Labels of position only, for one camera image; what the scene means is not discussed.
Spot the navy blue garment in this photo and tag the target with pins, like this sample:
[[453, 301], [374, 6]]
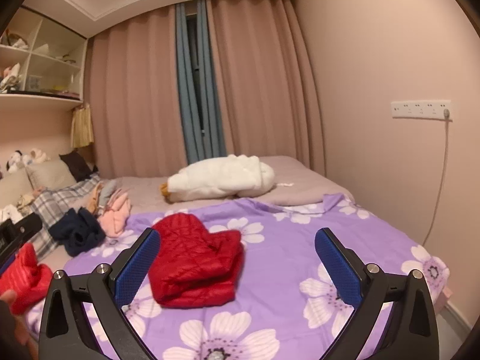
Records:
[[77, 231]]

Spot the blue-grey curtain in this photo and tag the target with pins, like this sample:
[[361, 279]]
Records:
[[197, 90]]

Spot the white wall socket strip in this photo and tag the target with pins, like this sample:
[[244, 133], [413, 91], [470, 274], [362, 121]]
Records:
[[422, 109]]

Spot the red puffer jacket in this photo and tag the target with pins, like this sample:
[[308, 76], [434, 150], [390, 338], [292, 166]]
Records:
[[28, 278], [195, 268]]

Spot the pink curtain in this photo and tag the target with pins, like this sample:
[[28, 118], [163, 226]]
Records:
[[268, 97]]

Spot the white printed t-shirt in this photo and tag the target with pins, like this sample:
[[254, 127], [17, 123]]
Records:
[[17, 211]]

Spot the white plush goose toy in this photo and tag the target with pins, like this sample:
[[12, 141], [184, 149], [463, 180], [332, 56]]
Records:
[[220, 177]]

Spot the yellow hanging fabric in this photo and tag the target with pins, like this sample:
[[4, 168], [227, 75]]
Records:
[[82, 133]]

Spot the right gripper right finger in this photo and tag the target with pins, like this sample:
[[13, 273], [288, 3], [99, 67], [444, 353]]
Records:
[[411, 330]]

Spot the person's left hand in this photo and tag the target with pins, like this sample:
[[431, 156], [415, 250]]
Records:
[[17, 327]]

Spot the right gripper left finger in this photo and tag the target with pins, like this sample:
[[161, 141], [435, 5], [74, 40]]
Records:
[[66, 332]]

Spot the pink folded garment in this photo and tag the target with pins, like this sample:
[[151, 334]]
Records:
[[115, 215]]

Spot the purple floral bed sheet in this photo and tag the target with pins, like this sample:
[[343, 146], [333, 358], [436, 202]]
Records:
[[286, 306]]

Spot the beige pillow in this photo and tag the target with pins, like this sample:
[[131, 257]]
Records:
[[53, 174]]

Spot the grey plaid blanket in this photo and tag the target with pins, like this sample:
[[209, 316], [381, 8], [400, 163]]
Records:
[[51, 205]]

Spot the white wall shelf unit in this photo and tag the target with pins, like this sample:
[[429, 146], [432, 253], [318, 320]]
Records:
[[42, 64]]

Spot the dark brown cushion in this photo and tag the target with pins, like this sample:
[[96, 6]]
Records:
[[77, 165]]

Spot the small plush toys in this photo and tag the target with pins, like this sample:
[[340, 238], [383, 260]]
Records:
[[18, 160]]

